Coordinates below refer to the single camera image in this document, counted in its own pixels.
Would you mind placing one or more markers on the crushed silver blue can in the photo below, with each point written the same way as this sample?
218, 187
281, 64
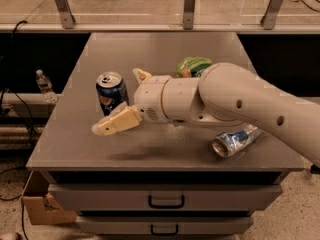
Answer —
228, 144

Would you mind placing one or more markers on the metal railing bracket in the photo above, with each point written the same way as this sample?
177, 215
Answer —
66, 17
269, 18
188, 14

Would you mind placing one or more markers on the middle metal railing bracket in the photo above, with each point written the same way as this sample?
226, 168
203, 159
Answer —
188, 14

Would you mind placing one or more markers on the blue pepsi can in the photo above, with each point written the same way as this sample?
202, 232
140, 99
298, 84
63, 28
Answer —
111, 90

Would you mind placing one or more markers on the green chip bag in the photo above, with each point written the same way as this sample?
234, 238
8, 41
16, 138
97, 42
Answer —
192, 66

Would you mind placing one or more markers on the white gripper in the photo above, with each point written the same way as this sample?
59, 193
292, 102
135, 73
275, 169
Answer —
150, 95

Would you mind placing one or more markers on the brown cardboard box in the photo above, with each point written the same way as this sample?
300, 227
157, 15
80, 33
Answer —
42, 208

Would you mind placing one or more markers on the left metal railing bracket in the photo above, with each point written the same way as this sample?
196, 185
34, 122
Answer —
66, 17

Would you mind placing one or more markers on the clear plastic water bottle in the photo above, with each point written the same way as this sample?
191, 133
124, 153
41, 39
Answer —
45, 87

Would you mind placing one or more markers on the right metal railing bracket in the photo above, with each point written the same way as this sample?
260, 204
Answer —
269, 18

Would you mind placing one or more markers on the grey upper drawer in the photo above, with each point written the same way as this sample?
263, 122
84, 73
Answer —
146, 197

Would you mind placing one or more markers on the grey lower drawer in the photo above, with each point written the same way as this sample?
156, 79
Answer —
164, 226

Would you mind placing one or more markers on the grey drawer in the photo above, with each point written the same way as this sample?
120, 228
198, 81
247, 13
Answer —
146, 197
164, 226

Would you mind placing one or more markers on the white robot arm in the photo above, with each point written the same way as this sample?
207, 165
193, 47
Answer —
225, 95

